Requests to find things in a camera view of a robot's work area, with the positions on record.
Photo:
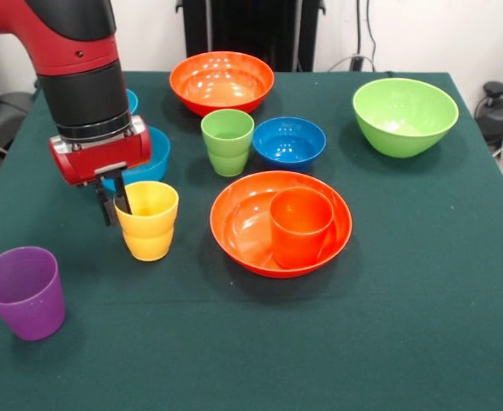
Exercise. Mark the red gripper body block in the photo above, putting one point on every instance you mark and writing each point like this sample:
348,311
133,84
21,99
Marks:
102,158

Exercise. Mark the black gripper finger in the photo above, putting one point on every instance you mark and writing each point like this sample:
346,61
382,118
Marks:
106,205
122,192

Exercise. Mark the yellow plastic cup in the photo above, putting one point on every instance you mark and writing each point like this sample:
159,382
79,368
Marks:
149,240

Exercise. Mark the orange plastic bowl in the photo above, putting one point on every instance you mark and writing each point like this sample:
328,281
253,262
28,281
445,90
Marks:
238,231
221,85

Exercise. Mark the orange plastic cup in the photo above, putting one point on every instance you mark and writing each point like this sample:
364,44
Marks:
298,240

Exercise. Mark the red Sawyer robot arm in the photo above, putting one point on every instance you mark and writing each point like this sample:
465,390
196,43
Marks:
84,85

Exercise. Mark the blue ribbed plastic bowl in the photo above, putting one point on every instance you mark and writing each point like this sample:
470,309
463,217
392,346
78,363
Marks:
159,158

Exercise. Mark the light blue plastic bowl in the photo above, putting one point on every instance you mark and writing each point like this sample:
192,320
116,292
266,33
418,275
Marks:
132,103

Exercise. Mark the green plastic cup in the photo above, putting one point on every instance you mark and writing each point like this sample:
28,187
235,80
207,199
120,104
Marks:
228,158

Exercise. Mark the purple plastic cup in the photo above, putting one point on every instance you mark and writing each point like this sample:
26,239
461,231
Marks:
29,308

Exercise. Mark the dark blue plastic bowl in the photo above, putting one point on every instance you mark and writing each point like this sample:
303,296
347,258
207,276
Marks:
289,150

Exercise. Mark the dark green tablecloth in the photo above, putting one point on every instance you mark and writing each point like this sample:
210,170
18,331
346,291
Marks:
251,342

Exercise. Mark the black power plug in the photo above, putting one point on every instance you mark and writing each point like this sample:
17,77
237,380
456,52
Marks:
356,63

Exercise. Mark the green plastic bowl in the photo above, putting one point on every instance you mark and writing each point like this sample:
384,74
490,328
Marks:
405,111

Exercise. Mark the grey pedestal foot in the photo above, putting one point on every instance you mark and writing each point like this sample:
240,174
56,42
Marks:
501,111
7,117

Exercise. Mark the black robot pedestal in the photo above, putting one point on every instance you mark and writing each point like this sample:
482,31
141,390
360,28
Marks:
251,34

